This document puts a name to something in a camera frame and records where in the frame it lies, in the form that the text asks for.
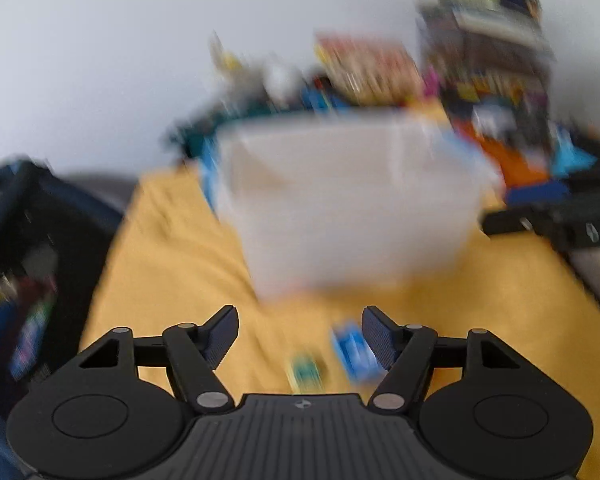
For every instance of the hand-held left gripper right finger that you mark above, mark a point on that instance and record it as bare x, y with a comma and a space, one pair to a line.
380, 335

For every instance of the stack of colourful boxes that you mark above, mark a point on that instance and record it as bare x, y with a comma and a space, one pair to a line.
485, 35

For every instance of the white plastic storage bin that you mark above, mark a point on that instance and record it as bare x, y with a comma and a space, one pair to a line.
350, 200

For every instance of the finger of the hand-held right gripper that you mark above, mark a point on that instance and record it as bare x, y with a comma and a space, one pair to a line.
595, 180
515, 221

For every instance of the white cup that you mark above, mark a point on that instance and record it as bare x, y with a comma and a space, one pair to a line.
281, 80

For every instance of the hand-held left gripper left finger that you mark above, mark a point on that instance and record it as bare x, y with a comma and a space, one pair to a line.
222, 332

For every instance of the dark blue crate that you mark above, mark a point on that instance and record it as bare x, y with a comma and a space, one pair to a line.
30, 220

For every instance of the yellow blanket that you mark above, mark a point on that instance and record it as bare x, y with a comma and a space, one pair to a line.
505, 300

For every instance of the red yellow snack box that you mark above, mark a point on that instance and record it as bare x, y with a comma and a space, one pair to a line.
370, 70

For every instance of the orange box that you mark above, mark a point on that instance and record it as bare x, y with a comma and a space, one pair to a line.
510, 160

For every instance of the light blue brick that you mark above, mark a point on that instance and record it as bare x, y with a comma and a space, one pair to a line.
352, 355

